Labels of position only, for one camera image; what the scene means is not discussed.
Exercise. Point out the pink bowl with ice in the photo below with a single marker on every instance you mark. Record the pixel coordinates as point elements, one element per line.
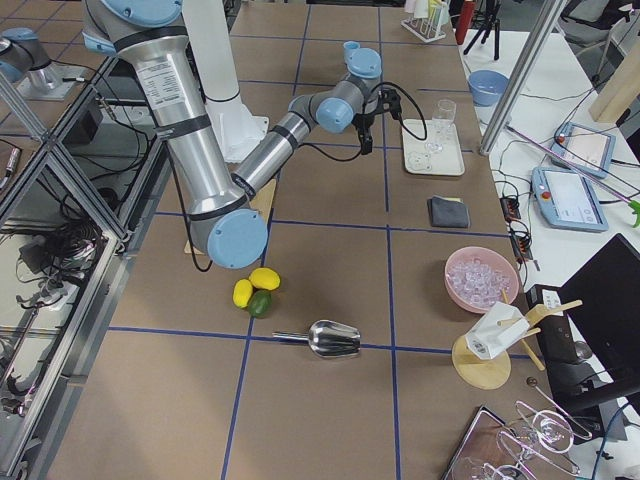
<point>477,277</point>

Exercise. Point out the green lime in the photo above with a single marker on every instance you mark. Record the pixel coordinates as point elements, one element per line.
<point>260,303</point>

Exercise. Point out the red cylinder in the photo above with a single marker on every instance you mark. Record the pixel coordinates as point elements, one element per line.
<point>464,20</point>

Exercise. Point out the far teach pendant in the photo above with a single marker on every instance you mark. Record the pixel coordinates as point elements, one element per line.
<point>585,147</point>

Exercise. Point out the grey folded cloth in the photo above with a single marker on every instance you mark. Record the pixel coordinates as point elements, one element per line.
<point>448,213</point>

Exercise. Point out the yellow lemon upper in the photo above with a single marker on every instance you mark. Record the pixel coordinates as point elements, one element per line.
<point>265,278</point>

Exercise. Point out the yellow lemon near green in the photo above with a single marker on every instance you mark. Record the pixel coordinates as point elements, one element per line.
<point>242,293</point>

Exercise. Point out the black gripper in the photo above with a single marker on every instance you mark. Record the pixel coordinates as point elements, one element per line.
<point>363,122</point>

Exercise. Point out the cream bear tray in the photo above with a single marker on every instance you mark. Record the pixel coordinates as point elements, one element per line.
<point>426,152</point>

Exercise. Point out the wooden cutting board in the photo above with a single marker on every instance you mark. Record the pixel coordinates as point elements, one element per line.
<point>261,203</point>

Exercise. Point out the black monitor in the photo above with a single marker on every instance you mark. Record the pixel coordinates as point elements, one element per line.
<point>608,320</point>

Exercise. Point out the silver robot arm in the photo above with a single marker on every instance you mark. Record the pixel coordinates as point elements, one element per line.
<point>180,52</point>
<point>26,63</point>

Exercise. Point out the near teach pendant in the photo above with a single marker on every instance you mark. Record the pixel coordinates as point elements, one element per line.
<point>567,201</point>

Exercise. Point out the black tripod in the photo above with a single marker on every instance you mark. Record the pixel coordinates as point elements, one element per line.
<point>490,25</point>

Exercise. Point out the blue bowl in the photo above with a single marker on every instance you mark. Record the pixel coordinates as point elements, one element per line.
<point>487,87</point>

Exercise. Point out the teach pendant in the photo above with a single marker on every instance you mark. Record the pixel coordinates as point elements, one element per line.
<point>567,201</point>
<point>585,147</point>

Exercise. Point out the aluminium frame post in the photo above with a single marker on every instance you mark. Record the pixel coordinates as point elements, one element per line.
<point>535,42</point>

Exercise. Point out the white mug on stand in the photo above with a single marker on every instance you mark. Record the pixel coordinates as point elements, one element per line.
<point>497,330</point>

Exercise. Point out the wooden mug stand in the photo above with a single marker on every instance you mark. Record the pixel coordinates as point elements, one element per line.
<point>492,374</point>

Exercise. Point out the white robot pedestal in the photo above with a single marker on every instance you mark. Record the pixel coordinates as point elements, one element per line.
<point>237,130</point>

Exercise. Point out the light blue cup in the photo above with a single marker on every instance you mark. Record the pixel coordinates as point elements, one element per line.
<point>349,47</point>

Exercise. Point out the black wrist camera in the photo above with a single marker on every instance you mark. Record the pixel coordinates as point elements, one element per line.
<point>389,102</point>

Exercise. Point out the clear glass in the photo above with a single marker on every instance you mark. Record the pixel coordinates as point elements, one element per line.
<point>440,125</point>

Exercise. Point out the white cup rack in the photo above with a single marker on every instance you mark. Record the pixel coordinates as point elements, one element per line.
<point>426,19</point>

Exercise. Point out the metal ice scoop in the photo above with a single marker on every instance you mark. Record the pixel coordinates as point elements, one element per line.
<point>327,339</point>

